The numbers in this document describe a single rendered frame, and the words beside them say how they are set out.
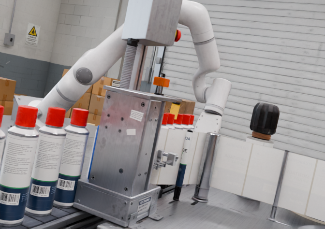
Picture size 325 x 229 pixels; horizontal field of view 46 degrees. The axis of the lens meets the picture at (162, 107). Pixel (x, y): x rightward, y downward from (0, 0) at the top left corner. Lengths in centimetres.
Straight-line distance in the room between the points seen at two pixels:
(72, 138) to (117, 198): 15
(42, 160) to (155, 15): 55
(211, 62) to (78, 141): 91
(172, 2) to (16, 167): 67
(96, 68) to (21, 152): 97
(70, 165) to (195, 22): 91
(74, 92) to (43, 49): 624
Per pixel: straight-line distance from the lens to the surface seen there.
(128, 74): 112
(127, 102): 75
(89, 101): 506
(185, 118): 133
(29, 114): 68
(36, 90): 797
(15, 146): 68
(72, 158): 80
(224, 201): 113
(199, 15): 153
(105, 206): 79
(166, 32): 112
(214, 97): 164
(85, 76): 161
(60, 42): 795
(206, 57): 158
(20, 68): 764
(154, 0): 110
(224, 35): 585
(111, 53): 161
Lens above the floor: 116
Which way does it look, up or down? 3 degrees down
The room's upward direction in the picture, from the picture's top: 11 degrees clockwise
